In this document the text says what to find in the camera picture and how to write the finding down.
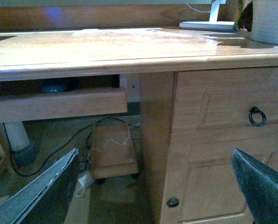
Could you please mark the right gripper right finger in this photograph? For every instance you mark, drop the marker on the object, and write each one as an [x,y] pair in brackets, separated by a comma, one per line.
[259,185]

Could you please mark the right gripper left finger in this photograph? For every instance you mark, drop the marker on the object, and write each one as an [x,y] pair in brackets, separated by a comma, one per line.
[45,200]

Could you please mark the grey computer mouse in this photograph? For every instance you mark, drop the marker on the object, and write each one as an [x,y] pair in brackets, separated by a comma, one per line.
[53,86]

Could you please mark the round black door knob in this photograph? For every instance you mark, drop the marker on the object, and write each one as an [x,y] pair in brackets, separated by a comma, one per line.
[173,202]

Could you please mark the wooden keyboard tray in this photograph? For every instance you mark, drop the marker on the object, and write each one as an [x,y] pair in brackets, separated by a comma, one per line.
[83,102]

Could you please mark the small wooden rolling stand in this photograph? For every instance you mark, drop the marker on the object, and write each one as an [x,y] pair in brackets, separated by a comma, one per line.
[112,153]

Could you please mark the wooden desk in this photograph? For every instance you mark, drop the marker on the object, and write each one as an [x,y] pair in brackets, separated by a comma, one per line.
[197,89]

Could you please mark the white plant pot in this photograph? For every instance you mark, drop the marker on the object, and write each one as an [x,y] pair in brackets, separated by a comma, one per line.
[265,21]

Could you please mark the white lamp base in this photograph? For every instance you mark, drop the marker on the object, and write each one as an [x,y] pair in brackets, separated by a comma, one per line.
[213,24]

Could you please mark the black ring drawer pull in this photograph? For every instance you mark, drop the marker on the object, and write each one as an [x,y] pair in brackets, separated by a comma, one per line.
[257,117]

